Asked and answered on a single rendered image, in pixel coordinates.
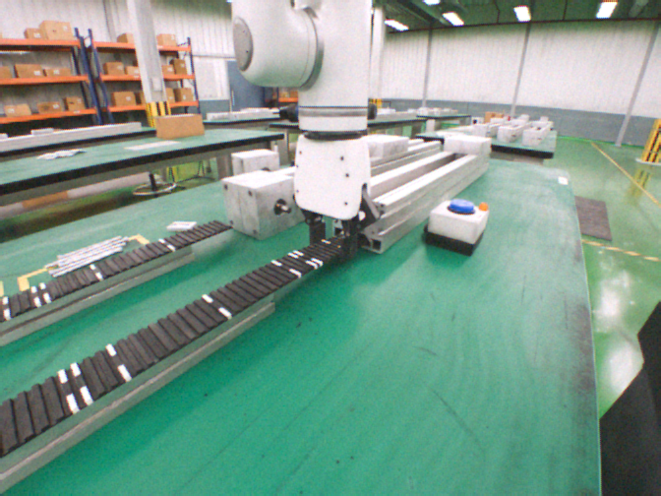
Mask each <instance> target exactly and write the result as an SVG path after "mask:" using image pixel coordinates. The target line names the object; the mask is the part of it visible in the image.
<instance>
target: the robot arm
mask: <svg viewBox="0 0 661 496"><path fill-rule="evenodd" d="M371 9H372V0H295V8H292V7H291V4H290V0H232V30H233V45H234V53H235V60H236V62H237V66H238V69H239V71H240V73H241V75H242V76H243V77H244V78H245V79H246V80H247V81H248V82H250V83H252V84H254V85H257V86H261V87H272V88H296V89H297V91H298V104H299V107H300V108H299V116H298V118H299V128H300V129H303V130H308V132H304V133H303V135H301V136H299V139H298V144H297V150H296V159H295V193H294V195H293V200H294V201H295V203H296V204H297V205H298V207H300V211H301V212H302V214H303V215H304V217H305V222H306V224H307V225H309V235H310V245H312V244H313V243H316V244H317V242H318V241H320V242H321V240H325V239H326V222H325V221H324V220H322V219H323V216H328V217H334V218H337V219H340V220H341V225H342V229H343V234H344V235H343V236H342V237H340V259H339V260H340V262H342V263H345V262H346V261H348V260H349V259H351V258H352V257H354V256H355V254H356V252H357V237H358V233H359V232H361V231H362V230H363V229H364V228H366V227H367V226H369V225H371V224H373V223H375V222H376V221H378V220H380V218H381V216H380V214H379V212H378V211H377V209H376V207H375V205H374V203H373V202H372V200H371V198H370V190H371V175H370V159H369V150H368V144H367V139H366V138H363V133H361V132H358V130H364V129H366V128H367V109H368V108H365V107H368V88H369V62H370V36H371ZM358 212H364V214H365V217H364V218H362V219H361V220H360V217H359V213H358ZM350 219H351V222H352V226H351V223H350Z"/></svg>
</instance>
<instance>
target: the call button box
mask: <svg viewBox="0 0 661 496"><path fill-rule="evenodd" d="M488 214H489V211H486V212H484V211H480V210H478V208H477V207H474V210H473V211H472V212H460V211H456V210H453V209H451V208H450V201H444V202H443V203H441V204H440V205H439V206H437V207H436V208H435V209H433V210H432V211H431V213H430V219H429V223H426V224H425V225H424V229H423V231H424V232H426V233H427V236H426V243H427V244H430V245H434V246H437V247H440V248H444V249H447V250H450V251H453V252H456V253H459V254H462V255H466V256H469V257H471V256H472V254H473V253H474V251H475V249H476V248H477V246H478V245H479V243H480V242H481V240H482V238H483V234H484V229H485V226H486V222H487V218H488Z"/></svg>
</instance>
